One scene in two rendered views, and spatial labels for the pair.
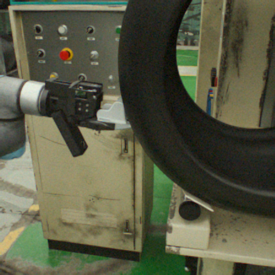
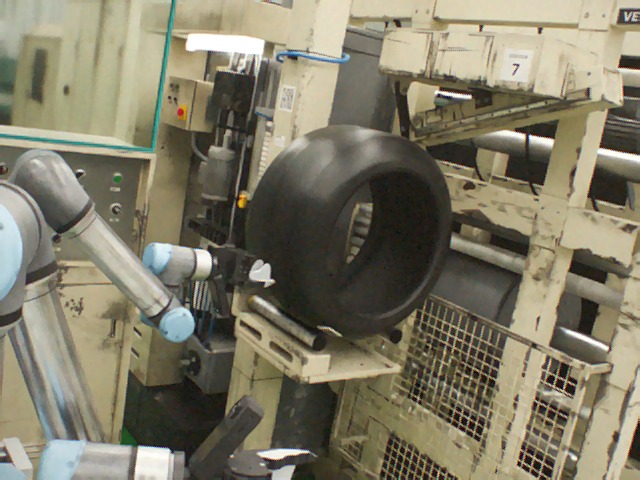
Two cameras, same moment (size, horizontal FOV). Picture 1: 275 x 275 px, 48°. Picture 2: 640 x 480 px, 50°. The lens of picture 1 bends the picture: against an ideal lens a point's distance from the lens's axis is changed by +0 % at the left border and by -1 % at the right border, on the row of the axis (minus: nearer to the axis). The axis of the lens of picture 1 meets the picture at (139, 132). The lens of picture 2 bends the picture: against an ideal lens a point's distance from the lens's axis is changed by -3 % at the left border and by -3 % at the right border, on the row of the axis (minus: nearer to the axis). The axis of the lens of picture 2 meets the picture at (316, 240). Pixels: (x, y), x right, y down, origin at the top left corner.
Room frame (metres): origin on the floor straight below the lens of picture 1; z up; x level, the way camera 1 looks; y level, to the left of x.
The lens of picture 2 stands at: (-0.61, 1.26, 1.52)
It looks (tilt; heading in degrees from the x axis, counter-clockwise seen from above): 11 degrees down; 311
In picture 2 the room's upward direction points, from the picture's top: 10 degrees clockwise
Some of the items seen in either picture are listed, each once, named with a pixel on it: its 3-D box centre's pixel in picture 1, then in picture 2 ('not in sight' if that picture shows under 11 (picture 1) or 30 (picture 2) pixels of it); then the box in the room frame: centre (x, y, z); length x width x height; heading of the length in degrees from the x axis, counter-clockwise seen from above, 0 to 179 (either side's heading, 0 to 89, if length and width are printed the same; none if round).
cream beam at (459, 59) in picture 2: not in sight; (479, 64); (0.48, -0.54, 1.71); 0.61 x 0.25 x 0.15; 169
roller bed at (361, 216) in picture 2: not in sight; (379, 251); (0.80, -0.69, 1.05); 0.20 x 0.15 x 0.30; 169
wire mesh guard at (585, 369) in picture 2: not in sight; (436, 414); (0.37, -0.55, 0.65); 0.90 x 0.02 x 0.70; 169
